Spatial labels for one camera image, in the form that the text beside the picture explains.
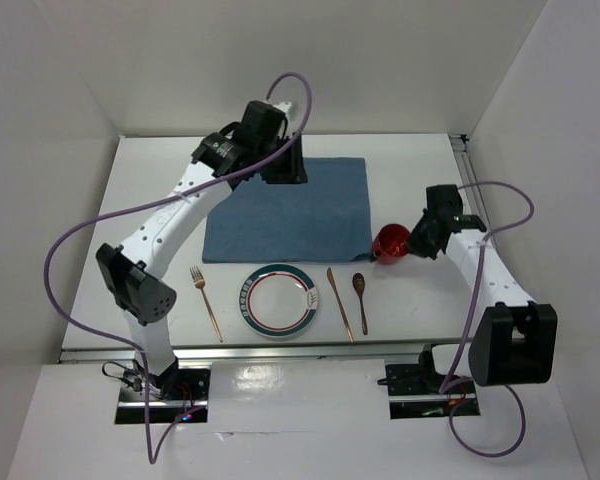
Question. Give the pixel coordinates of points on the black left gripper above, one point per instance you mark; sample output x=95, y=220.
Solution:
x=294, y=171

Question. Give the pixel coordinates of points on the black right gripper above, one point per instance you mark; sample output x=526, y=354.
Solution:
x=416, y=246

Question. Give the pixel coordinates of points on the red mug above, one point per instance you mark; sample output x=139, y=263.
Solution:
x=390, y=244

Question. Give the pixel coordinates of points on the blue cloth placemat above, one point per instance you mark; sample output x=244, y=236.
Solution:
x=326, y=220

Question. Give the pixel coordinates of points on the dark wooden spoon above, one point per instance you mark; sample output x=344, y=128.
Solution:
x=359, y=284

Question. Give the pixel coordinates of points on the copper table knife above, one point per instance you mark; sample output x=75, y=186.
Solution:
x=332, y=282

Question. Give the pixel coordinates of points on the white plate green red rim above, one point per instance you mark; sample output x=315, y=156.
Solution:
x=278, y=301

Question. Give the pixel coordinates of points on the copper fork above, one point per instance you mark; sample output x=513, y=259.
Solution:
x=200, y=284

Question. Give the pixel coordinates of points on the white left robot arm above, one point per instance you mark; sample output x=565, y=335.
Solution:
x=133, y=271

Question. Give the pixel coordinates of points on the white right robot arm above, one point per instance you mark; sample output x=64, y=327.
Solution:
x=508, y=336

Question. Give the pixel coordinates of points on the aluminium side rail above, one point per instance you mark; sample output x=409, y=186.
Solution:
x=459, y=146

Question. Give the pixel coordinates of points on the aluminium table edge rail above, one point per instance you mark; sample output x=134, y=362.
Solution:
x=260, y=352

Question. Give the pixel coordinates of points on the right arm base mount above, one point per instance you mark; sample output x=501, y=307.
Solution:
x=413, y=391

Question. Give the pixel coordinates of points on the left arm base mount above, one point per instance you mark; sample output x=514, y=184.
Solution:
x=185, y=397

